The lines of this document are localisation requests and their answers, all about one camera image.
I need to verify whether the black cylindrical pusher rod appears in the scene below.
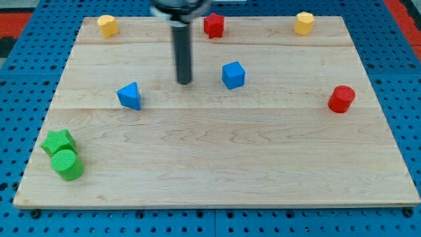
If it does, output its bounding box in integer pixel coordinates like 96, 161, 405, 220
171, 21, 193, 86

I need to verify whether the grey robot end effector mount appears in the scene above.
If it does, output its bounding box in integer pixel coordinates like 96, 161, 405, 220
150, 0, 212, 23

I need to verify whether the red star block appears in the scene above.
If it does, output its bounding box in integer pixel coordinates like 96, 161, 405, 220
203, 13, 225, 39

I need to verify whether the light wooden board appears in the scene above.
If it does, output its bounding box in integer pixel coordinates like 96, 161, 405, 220
13, 16, 420, 209

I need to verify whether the green star block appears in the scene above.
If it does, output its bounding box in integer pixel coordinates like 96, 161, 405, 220
40, 129, 78, 157

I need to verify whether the yellow heart block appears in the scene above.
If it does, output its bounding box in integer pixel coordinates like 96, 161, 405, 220
97, 14, 119, 38

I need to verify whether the blue cube block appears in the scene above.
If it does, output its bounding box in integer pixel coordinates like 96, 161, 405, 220
222, 61, 245, 90

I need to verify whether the blue triangular prism block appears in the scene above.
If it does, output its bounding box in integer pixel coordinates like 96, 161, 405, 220
116, 82, 141, 111

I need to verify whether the yellow hexagon block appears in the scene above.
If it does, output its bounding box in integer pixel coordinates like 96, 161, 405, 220
293, 12, 315, 36

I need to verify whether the red cylinder block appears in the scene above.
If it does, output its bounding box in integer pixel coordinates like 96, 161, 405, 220
328, 85, 356, 113

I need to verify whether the green cylinder block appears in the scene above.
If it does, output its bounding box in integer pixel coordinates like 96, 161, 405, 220
51, 149, 84, 181

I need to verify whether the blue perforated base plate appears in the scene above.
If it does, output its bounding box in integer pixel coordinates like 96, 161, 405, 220
1, 1, 420, 236

